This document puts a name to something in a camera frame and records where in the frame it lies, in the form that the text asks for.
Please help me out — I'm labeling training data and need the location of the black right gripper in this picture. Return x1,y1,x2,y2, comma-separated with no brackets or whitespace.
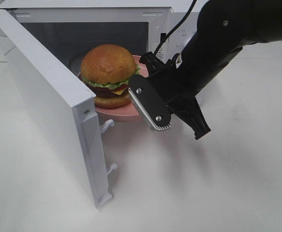
140,52,211,140

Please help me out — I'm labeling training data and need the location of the pink round plate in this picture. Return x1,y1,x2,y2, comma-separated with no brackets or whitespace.
77,55,156,123

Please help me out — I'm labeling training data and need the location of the burger with lettuce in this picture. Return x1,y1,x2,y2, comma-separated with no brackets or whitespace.
79,43,140,109

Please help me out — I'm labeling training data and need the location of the white microwave door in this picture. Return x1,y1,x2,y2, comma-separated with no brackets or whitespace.
0,9,117,207

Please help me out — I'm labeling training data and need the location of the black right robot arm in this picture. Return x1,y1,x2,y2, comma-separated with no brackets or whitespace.
130,0,282,139

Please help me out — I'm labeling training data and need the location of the white upper power knob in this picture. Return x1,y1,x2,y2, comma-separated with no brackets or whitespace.
183,36,192,48

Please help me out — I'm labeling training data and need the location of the white microwave oven body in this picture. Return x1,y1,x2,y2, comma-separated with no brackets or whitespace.
0,0,190,122

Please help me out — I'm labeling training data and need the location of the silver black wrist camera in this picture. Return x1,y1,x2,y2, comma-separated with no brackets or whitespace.
128,74,171,131

